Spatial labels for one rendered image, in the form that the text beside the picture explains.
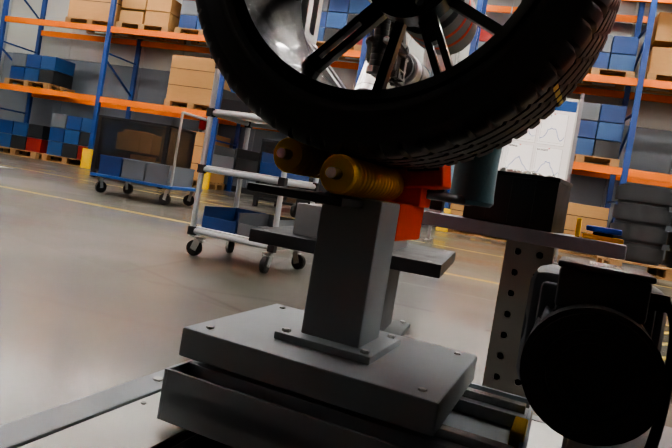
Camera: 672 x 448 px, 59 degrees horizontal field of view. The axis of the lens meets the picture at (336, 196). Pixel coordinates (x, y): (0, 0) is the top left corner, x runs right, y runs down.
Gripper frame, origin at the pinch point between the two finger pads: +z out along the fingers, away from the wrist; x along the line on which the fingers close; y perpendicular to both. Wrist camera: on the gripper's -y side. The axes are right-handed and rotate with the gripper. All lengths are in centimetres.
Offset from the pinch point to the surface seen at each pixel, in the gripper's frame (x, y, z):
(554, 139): -6, -56, -581
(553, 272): -47, 43, 38
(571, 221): -32, 31, -926
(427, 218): -17.7, 39.5, -3.4
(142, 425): 4, 75, 57
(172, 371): 1, 66, 57
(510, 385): -41, 72, -7
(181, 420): -2, 73, 57
